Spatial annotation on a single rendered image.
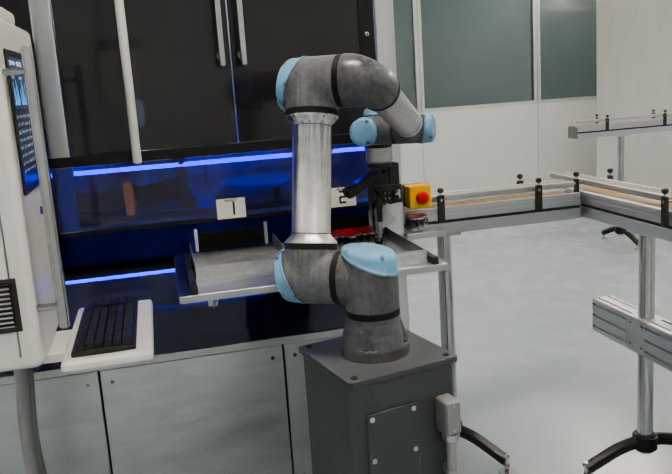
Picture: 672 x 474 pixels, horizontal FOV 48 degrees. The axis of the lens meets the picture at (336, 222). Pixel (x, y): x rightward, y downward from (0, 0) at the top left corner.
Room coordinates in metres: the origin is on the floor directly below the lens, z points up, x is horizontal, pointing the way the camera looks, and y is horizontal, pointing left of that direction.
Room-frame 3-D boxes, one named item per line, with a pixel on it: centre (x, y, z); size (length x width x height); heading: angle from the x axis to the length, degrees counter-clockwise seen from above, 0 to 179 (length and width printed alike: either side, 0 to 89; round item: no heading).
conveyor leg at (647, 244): (2.33, -0.99, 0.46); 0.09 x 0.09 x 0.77; 13
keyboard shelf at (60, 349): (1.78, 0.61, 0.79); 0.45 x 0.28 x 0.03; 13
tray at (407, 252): (2.06, -0.07, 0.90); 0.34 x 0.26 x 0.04; 13
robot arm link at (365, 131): (2.01, -0.12, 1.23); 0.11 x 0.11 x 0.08; 70
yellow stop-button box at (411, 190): (2.34, -0.26, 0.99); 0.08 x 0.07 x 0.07; 13
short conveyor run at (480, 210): (2.54, -0.51, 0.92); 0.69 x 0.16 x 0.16; 103
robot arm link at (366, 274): (1.54, -0.06, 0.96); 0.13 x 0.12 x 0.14; 70
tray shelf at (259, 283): (2.06, 0.10, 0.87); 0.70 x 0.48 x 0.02; 103
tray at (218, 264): (2.09, 0.29, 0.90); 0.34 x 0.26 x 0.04; 13
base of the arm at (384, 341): (1.54, -0.07, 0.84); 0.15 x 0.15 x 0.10
